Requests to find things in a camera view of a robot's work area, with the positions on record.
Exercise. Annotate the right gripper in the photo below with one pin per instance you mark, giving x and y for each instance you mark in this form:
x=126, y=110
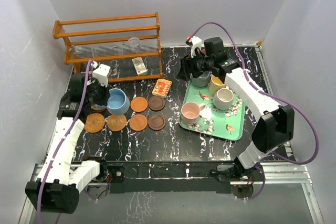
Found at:
x=187, y=66

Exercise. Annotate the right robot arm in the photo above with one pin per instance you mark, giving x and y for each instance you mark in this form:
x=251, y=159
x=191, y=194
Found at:
x=275, y=122

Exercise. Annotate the grey mug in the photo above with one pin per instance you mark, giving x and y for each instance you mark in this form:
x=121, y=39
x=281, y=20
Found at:
x=202, y=80

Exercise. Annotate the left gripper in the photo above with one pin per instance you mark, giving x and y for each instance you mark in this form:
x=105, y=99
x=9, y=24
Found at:
x=103, y=102

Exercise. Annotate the blue mug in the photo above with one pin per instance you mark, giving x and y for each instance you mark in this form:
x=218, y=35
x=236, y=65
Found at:
x=118, y=102

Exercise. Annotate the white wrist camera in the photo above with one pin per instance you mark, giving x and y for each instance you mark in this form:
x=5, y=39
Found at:
x=195, y=43
x=101, y=72

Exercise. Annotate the wooden shelf rack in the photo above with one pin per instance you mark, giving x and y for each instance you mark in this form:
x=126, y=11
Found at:
x=105, y=40

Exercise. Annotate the dark walnut coaster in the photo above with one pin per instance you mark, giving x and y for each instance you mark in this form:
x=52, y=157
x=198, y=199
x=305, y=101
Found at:
x=156, y=103
x=156, y=122

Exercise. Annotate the orange wooden coaster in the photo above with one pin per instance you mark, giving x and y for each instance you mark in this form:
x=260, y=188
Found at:
x=138, y=122
x=139, y=104

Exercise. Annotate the white green small box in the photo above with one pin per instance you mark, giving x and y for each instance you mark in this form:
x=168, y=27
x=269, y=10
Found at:
x=139, y=66

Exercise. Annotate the yellow mug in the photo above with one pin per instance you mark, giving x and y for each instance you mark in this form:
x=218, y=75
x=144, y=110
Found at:
x=215, y=84

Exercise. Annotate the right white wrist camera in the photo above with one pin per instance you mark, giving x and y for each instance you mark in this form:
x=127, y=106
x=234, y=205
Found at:
x=195, y=43

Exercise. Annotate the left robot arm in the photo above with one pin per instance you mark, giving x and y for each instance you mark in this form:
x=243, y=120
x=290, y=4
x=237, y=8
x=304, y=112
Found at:
x=57, y=187

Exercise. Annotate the pink mug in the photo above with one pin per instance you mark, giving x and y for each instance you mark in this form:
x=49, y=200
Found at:
x=190, y=112

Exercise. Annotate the black front base frame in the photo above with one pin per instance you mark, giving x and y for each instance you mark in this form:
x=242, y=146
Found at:
x=129, y=177

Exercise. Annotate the clear plastic cup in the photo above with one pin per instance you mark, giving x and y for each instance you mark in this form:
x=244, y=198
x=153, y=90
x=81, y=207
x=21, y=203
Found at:
x=134, y=44

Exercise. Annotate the white beige mug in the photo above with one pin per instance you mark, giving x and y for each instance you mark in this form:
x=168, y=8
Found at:
x=223, y=99

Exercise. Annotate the orange patterned card pack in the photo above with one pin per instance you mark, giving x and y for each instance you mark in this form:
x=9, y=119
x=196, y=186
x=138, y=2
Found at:
x=162, y=88

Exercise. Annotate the green floral tray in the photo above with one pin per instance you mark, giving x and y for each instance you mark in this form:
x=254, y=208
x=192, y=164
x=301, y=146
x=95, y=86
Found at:
x=227, y=124

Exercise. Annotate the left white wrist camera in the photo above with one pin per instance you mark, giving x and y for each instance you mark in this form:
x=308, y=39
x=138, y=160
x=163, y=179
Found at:
x=101, y=72

